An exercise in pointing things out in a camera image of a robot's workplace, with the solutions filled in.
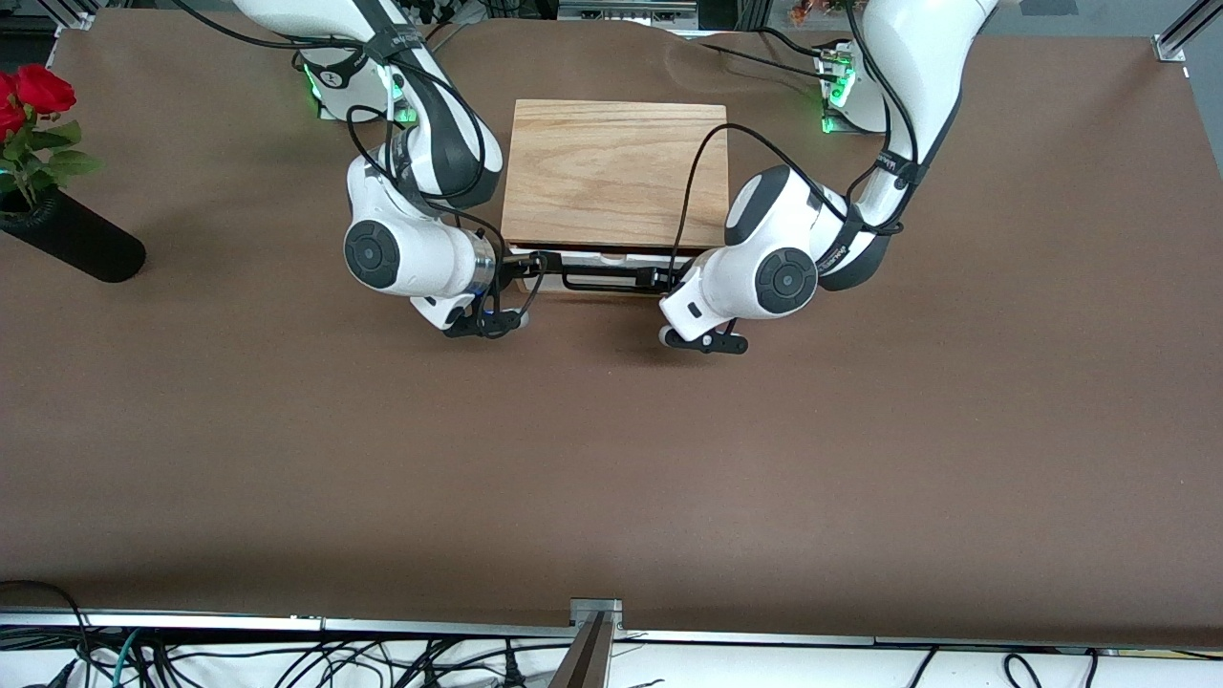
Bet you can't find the wooden drawer with black handle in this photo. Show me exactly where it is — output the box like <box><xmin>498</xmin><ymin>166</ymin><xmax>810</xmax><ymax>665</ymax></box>
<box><xmin>506</xmin><ymin>245</ymin><xmax>691</xmax><ymax>299</ymax></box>

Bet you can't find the wooden drawer cabinet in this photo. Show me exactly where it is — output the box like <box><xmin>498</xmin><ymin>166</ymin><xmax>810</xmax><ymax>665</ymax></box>
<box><xmin>501</xmin><ymin>98</ymin><xmax>730</xmax><ymax>251</ymax></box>

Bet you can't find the brown table cover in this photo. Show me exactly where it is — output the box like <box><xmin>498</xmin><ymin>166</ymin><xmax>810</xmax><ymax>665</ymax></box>
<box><xmin>0</xmin><ymin>10</ymin><xmax>1223</xmax><ymax>649</ymax></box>

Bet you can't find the black ribbed vase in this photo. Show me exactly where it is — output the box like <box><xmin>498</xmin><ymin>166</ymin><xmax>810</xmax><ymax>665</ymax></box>
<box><xmin>0</xmin><ymin>186</ymin><xmax>147</xmax><ymax>284</ymax></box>

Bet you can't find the large red artificial rose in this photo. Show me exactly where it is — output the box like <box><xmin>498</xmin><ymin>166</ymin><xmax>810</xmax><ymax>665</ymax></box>
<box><xmin>13</xmin><ymin>63</ymin><xmax>104</xmax><ymax>206</ymax></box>

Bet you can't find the small red artificial rose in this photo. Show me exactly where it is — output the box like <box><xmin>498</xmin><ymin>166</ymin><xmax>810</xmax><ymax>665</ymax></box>
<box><xmin>0</xmin><ymin>75</ymin><xmax>30</xmax><ymax>192</ymax></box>

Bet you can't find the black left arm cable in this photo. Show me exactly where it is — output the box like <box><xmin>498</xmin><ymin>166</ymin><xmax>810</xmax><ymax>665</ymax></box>
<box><xmin>666</xmin><ymin>0</ymin><xmax>923</xmax><ymax>288</ymax></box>

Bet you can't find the aluminium frame crossbar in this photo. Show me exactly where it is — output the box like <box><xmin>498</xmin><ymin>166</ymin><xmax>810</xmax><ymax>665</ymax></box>
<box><xmin>557</xmin><ymin>0</ymin><xmax>700</xmax><ymax>32</ymax></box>

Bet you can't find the long aluminium table rail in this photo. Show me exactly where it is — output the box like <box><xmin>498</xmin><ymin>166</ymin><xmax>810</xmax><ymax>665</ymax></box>
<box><xmin>0</xmin><ymin>604</ymin><xmax>1223</xmax><ymax>653</ymax></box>

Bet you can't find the aluminium post with bracket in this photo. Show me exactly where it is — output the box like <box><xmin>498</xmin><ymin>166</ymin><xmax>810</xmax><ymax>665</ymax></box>
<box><xmin>547</xmin><ymin>597</ymin><xmax>624</xmax><ymax>688</ymax></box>

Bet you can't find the aluminium frame profile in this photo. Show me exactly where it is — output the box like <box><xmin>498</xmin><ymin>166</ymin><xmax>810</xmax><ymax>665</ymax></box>
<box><xmin>1151</xmin><ymin>0</ymin><xmax>1223</xmax><ymax>64</ymax></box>
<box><xmin>38</xmin><ymin>0</ymin><xmax>106</xmax><ymax>37</ymax></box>

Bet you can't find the teal floor cable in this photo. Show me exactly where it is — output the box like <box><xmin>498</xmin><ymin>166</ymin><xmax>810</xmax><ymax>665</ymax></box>
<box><xmin>91</xmin><ymin>629</ymin><xmax>156</xmax><ymax>688</ymax></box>

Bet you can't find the black looped floor cable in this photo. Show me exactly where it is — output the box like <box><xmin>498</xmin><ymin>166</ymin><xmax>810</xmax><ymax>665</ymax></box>
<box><xmin>0</xmin><ymin>580</ymin><xmax>94</xmax><ymax>688</ymax></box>

